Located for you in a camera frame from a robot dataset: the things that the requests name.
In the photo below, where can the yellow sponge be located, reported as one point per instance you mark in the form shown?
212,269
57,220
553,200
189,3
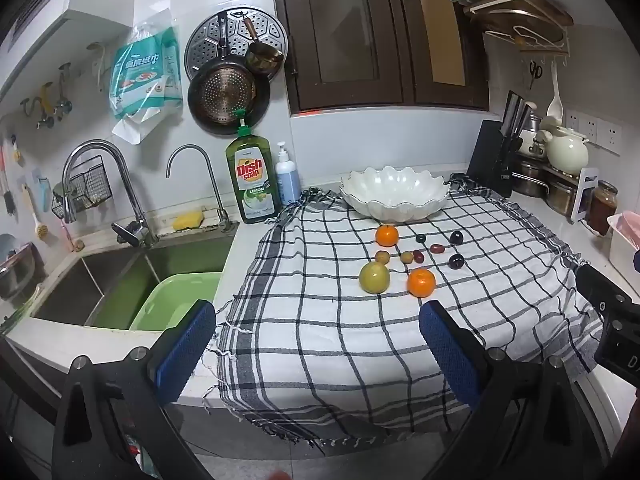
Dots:
189,220

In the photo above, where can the green plastic basin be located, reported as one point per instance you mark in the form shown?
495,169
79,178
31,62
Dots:
165,300

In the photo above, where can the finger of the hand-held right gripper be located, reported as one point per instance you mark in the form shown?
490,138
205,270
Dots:
600,290

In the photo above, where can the black knife block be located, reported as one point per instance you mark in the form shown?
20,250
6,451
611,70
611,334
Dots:
487,155

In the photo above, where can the green dish soap bottle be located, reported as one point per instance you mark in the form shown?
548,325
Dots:
250,180

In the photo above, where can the cream ceramic teapot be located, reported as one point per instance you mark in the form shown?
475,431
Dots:
565,152

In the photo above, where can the small red round fruit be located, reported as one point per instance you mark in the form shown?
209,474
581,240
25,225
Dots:
419,256

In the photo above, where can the white wall outlet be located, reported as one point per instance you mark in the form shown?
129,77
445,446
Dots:
597,132

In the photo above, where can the teal paper towel bag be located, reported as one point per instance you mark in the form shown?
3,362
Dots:
142,80

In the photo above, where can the black white checked cloth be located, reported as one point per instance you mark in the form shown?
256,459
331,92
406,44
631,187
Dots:
325,335

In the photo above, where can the green apple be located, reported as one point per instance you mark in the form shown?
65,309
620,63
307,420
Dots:
374,276

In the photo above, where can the orange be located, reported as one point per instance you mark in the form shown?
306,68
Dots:
421,282
386,236

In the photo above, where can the round metal steamer plate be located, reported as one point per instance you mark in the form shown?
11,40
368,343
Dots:
270,30

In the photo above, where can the dark purple plum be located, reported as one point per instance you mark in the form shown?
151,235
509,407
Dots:
456,261
456,237

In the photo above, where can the black scissors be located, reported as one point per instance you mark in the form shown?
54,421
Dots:
535,72

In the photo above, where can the steel kitchen sink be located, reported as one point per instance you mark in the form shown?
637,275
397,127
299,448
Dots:
65,285

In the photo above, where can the dark brown window frame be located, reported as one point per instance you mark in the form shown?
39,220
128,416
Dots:
400,60

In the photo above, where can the glass jar of brown sauce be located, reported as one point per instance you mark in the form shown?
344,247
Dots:
602,210

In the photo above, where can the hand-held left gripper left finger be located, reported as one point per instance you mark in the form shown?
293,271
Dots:
186,350

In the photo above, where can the blue pump soap bottle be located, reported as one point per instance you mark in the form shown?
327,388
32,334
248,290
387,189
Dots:
288,180

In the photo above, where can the wall hooks with yellow tool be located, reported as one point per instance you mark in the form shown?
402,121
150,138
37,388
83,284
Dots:
45,102

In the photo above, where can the wooden head dish brush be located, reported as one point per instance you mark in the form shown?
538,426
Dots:
39,230

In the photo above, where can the dark perforated pan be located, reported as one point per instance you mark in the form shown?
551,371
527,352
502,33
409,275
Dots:
220,92

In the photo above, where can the small brass pot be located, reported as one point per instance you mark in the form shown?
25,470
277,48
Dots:
262,60

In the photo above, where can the large steel faucet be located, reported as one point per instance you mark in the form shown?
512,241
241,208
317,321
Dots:
135,234

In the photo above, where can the thin gooseneck faucet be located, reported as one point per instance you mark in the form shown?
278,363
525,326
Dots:
226,224

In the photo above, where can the wall rack with cutting boards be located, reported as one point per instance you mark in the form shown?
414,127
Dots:
520,15

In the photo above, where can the small yellowish round fruit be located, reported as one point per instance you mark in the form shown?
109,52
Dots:
406,257

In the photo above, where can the white pot rack stand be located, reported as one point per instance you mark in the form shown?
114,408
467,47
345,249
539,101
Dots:
585,195

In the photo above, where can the pink plastic basket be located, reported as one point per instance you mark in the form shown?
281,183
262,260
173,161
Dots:
625,230

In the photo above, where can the steel pot with lid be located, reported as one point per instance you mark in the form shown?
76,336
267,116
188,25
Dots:
531,137

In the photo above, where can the small brown round fruit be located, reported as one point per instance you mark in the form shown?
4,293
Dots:
382,256

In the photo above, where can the white rice spoon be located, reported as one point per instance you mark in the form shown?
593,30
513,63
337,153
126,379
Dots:
555,107

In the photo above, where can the white scalloped bowl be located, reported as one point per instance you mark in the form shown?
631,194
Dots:
395,200

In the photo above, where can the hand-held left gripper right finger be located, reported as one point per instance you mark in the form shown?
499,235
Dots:
450,355

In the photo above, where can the steel bowl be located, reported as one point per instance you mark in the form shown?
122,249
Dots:
17,275

